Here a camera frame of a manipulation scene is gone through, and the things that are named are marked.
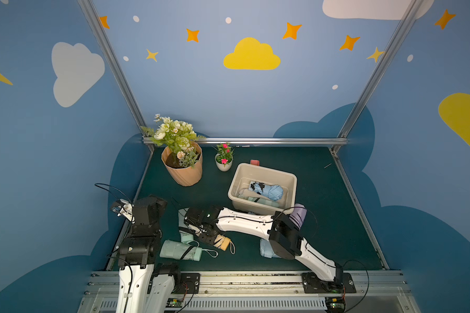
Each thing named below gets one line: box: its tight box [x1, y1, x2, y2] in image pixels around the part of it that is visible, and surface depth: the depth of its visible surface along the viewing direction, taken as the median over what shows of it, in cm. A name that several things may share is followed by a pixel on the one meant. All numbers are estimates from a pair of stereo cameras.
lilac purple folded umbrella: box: [289, 203, 308, 231], surface depth 92 cm
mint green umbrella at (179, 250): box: [159, 239, 204, 262], surface depth 81 cm
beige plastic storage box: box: [227, 162, 298, 216], surface depth 97 cm
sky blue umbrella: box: [248, 181, 284, 201], surface depth 98 cm
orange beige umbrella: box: [212, 234, 232, 252], surface depth 84 cm
